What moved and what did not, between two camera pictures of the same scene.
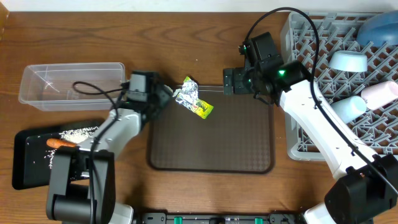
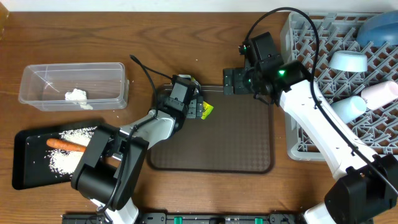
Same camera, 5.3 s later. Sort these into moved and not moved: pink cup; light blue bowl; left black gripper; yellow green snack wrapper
Moved: left black gripper
Not moved: yellow green snack wrapper; light blue bowl; pink cup
